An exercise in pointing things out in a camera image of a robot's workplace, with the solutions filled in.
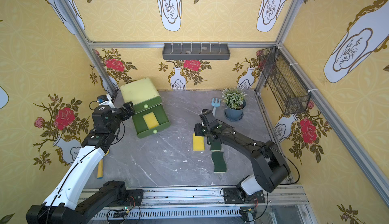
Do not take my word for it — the light green drawer cabinet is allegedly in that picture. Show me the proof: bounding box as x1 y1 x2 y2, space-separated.
120 77 162 114

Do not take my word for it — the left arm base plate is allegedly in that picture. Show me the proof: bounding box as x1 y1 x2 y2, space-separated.
122 189 144 207

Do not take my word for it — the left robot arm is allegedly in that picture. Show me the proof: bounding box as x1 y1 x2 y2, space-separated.
26 102 135 224

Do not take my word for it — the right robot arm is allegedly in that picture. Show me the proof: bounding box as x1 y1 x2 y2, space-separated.
194 109 291 203

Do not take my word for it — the light blue garden fork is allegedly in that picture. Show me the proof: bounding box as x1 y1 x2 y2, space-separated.
211 98 221 116

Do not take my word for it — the artificial green plant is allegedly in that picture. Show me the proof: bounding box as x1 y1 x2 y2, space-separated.
221 88 247 110

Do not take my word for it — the aluminium mounting rail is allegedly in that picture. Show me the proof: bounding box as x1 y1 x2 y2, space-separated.
78 184 318 224

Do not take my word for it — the blue plant pot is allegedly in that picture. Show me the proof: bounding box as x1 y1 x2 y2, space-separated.
224 100 246 122

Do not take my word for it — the yellow toy shovel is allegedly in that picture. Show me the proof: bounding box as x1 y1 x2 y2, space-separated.
97 150 109 179

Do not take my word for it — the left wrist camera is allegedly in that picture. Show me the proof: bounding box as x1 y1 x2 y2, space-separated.
97 94 114 108

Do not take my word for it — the green yellow sponge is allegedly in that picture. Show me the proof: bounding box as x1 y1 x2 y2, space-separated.
211 151 227 173
208 138 222 152

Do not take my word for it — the grey wall shelf tray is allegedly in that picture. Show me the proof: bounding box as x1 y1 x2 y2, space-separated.
162 42 231 60

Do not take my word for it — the black wire mesh basket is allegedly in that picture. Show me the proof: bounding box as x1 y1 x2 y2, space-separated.
259 47 311 115

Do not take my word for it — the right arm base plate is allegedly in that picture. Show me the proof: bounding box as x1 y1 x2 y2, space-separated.
220 187 265 205

